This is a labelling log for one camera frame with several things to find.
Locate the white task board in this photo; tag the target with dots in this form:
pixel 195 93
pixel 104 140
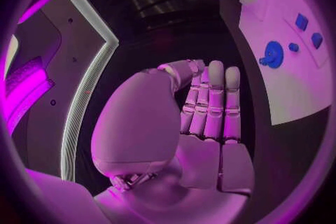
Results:
pixel 294 85

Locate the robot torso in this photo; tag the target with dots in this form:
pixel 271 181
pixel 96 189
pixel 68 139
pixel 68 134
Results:
pixel 78 39

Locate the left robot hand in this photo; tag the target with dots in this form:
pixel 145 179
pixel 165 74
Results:
pixel 136 123

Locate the blue gear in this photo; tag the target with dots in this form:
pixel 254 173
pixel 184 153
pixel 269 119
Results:
pixel 275 53

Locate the blue plug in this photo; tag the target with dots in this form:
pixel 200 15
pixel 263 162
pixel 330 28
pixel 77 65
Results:
pixel 317 40
pixel 301 22

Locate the small blue peg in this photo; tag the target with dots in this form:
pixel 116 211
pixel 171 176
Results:
pixel 293 47

